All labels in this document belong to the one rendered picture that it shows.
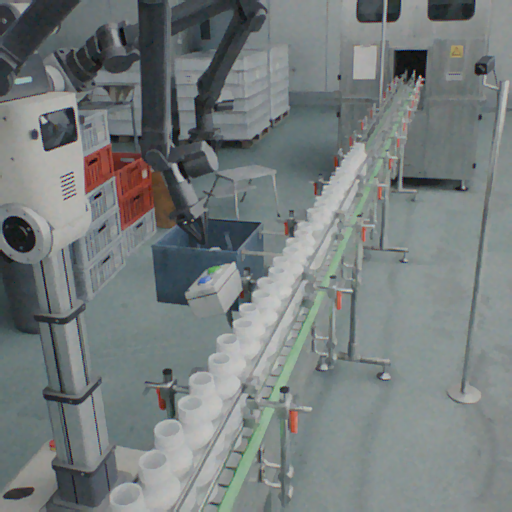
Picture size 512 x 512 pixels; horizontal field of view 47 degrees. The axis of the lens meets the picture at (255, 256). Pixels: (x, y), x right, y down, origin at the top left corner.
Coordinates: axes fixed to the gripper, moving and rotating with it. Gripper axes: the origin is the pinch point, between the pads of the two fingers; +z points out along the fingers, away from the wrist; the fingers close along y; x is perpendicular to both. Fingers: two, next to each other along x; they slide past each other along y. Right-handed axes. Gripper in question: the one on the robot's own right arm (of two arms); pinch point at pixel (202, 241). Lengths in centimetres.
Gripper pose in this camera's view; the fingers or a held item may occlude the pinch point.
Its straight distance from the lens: 136.9
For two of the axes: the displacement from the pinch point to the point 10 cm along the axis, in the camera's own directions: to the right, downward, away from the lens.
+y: 2.9, -3.7, 8.8
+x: -8.9, 2.4, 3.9
